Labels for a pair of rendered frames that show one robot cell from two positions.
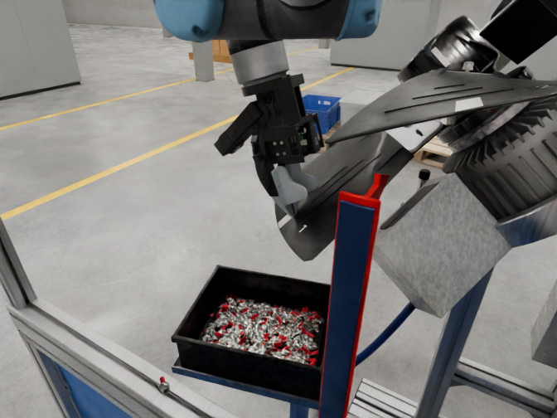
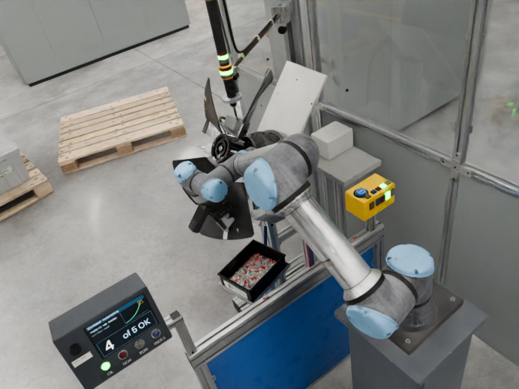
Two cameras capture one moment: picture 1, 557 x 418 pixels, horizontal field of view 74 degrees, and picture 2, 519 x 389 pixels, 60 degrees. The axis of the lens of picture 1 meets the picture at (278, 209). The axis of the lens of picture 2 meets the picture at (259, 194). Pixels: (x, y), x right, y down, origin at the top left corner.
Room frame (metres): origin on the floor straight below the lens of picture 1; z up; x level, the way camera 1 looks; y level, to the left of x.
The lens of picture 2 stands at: (-0.31, 0.99, 2.13)
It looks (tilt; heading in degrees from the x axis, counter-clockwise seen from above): 38 degrees down; 302
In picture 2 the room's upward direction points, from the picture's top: 12 degrees counter-clockwise
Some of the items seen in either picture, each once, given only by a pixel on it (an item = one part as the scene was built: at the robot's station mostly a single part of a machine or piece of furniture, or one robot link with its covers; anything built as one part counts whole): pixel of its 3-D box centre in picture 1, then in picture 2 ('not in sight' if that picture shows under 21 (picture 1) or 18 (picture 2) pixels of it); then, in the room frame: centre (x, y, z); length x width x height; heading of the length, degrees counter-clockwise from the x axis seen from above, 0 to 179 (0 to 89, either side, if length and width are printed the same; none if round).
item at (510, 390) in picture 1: (500, 385); (289, 231); (0.50, -0.48, 0.56); 0.19 x 0.04 x 0.04; 60
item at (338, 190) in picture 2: not in sight; (340, 222); (0.31, -0.76, 0.42); 0.04 x 0.04 x 0.83; 60
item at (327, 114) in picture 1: (315, 113); not in sight; (3.68, -0.37, 0.25); 0.60 x 0.41 x 0.22; 157
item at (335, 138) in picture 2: not in sight; (330, 139); (0.36, -0.82, 0.92); 0.17 x 0.16 x 0.11; 60
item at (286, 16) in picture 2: not in sight; (283, 11); (0.54, -0.85, 1.54); 0.10 x 0.07 x 0.09; 95
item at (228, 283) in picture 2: (262, 325); (252, 269); (0.41, 0.02, 0.85); 0.22 x 0.17 x 0.07; 75
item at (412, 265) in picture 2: not in sight; (408, 273); (-0.19, 0.17, 1.19); 0.13 x 0.12 x 0.14; 70
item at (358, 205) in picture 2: not in sight; (370, 197); (0.03, -0.30, 1.02); 0.16 x 0.10 x 0.11; 60
